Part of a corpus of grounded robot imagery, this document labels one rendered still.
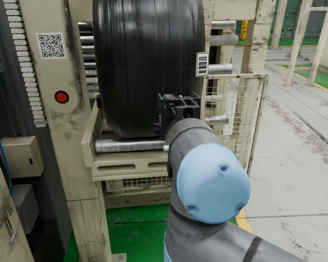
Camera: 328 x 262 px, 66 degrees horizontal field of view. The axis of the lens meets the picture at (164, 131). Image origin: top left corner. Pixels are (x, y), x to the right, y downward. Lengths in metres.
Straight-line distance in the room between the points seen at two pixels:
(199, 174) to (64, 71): 0.68
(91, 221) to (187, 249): 0.89
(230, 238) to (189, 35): 0.48
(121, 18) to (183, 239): 0.51
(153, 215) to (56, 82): 1.25
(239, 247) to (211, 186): 0.09
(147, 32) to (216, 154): 0.43
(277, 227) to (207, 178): 1.70
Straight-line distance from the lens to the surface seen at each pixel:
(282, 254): 0.33
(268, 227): 1.93
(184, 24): 0.67
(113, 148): 0.87
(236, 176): 0.26
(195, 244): 0.33
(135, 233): 1.78
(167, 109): 0.45
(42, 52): 0.87
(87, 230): 1.24
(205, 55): 0.68
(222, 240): 0.33
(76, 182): 1.06
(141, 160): 0.87
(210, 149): 0.28
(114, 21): 0.66
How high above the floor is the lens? 1.35
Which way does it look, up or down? 28 degrees down
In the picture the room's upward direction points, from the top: straight up
